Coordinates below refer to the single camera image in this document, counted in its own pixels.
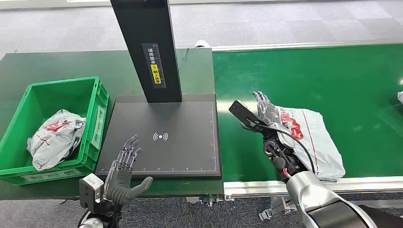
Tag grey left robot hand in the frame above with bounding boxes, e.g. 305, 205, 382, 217
103, 134, 154, 207

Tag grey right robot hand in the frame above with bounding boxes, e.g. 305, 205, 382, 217
251, 91, 297, 150

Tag white red-print courier package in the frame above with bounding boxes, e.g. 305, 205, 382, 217
273, 106, 346, 183

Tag black inbound scanner machine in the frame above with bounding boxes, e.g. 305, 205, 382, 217
94, 0, 223, 181

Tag green conveyor belt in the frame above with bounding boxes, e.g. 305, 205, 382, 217
211, 39, 403, 199

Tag crumpled white red-print package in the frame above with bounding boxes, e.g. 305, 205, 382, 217
27, 109, 87, 171

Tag small metal clamp fitting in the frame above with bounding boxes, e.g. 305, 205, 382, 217
185, 195, 235, 208

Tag green plastic crate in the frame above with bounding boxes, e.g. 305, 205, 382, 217
0, 76, 110, 186

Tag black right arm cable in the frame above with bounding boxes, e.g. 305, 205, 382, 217
256, 123, 317, 176

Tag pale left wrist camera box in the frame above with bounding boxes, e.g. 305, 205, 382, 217
79, 173, 105, 211

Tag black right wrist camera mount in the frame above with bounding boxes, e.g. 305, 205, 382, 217
229, 100, 269, 132

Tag metal conveyor bracket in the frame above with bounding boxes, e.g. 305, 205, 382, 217
259, 195, 298, 221

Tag thin black power cable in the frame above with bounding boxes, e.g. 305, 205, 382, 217
178, 47, 190, 73

